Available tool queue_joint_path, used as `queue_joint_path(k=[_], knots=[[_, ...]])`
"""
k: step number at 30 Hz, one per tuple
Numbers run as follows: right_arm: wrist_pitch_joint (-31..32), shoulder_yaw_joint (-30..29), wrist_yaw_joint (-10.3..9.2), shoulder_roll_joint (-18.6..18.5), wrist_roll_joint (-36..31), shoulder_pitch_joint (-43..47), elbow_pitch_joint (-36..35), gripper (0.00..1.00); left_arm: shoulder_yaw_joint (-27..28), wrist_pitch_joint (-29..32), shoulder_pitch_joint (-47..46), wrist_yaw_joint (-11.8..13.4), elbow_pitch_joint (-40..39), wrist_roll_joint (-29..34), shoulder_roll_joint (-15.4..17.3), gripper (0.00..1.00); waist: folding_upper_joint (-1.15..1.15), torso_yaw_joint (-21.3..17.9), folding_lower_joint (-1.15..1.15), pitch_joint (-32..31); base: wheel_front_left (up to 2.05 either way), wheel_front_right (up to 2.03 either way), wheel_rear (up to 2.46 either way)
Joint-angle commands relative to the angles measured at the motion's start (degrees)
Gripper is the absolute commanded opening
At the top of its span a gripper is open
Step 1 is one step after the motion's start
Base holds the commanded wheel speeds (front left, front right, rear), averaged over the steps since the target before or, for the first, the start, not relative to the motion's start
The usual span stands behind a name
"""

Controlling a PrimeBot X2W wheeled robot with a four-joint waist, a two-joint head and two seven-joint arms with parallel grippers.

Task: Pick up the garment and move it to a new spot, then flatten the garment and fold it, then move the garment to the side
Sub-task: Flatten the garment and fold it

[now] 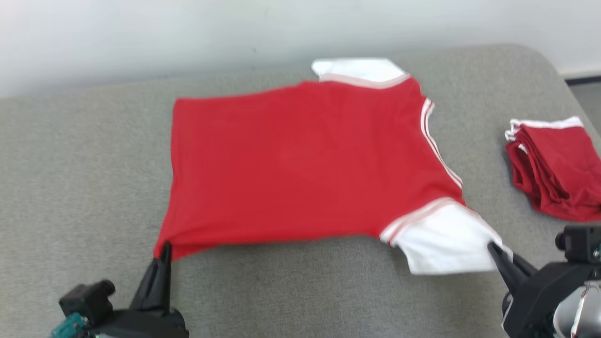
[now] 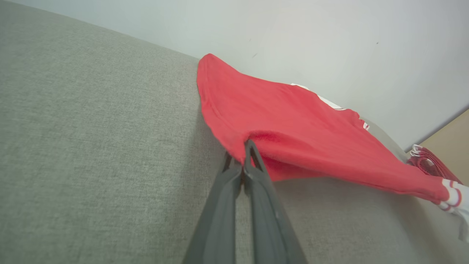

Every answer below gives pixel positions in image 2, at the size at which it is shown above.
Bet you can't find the red shorts white stripe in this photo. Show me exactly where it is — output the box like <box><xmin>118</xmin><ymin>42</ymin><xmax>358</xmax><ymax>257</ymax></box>
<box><xmin>406</xmin><ymin>144</ymin><xmax>464</xmax><ymax>184</ymax></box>

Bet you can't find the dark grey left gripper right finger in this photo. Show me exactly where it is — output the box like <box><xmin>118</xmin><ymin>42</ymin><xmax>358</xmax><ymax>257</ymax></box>
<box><xmin>243</xmin><ymin>139</ymin><xmax>307</xmax><ymax>264</ymax></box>

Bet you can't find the grey fabric sofa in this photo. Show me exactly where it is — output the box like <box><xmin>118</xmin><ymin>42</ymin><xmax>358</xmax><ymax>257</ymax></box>
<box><xmin>0</xmin><ymin>0</ymin><xmax>469</xmax><ymax>264</ymax></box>

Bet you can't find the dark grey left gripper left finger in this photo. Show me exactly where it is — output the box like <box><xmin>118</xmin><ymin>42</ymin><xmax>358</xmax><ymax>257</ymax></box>
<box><xmin>182</xmin><ymin>152</ymin><xmax>244</xmax><ymax>264</ymax></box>

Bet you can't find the red basketball jersey white trim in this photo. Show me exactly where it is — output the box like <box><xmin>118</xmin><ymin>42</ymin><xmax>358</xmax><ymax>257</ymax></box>
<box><xmin>196</xmin><ymin>53</ymin><xmax>469</xmax><ymax>243</ymax></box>

